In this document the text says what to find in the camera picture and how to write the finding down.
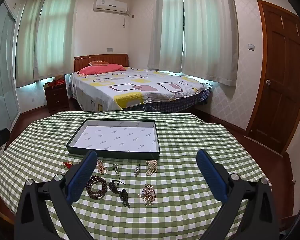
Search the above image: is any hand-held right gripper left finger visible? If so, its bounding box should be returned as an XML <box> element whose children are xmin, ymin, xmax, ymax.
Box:
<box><xmin>14</xmin><ymin>150</ymin><xmax>98</xmax><ymax>240</ymax></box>

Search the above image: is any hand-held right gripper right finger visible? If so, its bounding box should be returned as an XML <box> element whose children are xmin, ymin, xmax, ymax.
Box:
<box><xmin>196</xmin><ymin>149</ymin><xmax>282</xmax><ymax>240</ymax></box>

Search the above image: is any brown bead bracelet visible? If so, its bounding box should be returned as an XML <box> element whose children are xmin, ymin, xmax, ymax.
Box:
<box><xmin>86</xmin><ymin>176</ymin><xmax>108</xmax><ymax>200</ymax></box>

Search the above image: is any black cord pendant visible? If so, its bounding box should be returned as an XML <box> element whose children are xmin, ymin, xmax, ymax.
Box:
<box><xmin>108</xmin><ymin>179</ymin><xmax>130</xmax><ymax>208</ymax></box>

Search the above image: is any dark green shallow box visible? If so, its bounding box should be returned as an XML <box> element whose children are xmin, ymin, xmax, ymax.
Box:
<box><xmin>66</xmin><ymin>119</ymin><xmax>160</xmax><ymax>160</ymax></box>

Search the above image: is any gold flower brooch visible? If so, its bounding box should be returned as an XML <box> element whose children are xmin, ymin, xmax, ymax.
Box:
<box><xmin>138</xmin><ymin>183</ymin><xmax>157</xmax><ymax>207</ymax></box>

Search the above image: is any green checked tablecloth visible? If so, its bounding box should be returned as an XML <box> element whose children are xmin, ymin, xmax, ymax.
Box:
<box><xmin>0</xmin><ymin>110</ymin><xmax>273</xmax><ymax>240</ymax></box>

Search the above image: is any frosted glass wardrobe door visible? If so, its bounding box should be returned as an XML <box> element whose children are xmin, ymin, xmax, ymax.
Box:
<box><xmin>0</xmin><ymin>1</ymin><xmax>22</xmax><ymax>140</ymax></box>

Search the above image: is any dark wooden nightstand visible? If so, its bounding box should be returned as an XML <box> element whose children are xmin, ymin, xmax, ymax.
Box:
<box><xmin>44</xmin><ymin>82</ymin><xmax>70</xmax><ymax>115</ymax></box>

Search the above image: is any blue plaid bed sheet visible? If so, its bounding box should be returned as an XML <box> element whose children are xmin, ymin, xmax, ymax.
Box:
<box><xmin>122</xmin><ymin>89</ymin><xmax>212</xmax><ymax>113</ymax></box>

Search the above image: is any white curtain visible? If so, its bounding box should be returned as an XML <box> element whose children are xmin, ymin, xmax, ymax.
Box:
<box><xmin>181</xmin><ymin>0</ymin><xmax>239</xmax><ymax>88</ymax></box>
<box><xmin>34</xmin><ymin>0</ymin><xmax>78</xmax><ymax>82</ymax></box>
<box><xmin>147</xmin><ymin>0</ymin><xmax>184</xmax><ymax>72</ymax></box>
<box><xmin>15</xmin><ymin>0</ymin><xmax>47</xmax><ymax>88</ymax></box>

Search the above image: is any patterned white bedspread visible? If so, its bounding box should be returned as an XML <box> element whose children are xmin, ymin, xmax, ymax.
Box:
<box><xmin>69</xmin><ymin>66</ymin><xmax>213</xmax><ymax>111</ymax></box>

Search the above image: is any pink pillow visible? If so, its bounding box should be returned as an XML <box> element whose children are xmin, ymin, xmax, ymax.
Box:
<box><xmin>77</xmin><ymin>64</ymin><xmax>125</xmax><ymax>76</ymax></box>

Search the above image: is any wooden bed headboard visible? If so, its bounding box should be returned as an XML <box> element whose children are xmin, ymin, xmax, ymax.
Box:
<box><xmin>74</xmin><ymin>53</ymin><xmax>129</xmax><ymax>73</ymax></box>

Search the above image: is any brown wooden door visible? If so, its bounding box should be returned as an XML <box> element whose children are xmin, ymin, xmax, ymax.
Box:
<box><xmin>244</xmin><ymin>0</ymin><xmax>300</xmax><ymax>155</ymax></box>

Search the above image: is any white air conditioner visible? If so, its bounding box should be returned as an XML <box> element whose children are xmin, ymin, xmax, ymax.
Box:
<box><xmin>93</xmin><ymin>0</ymin><xmax>128</xmax><ymax>13</ymax></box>

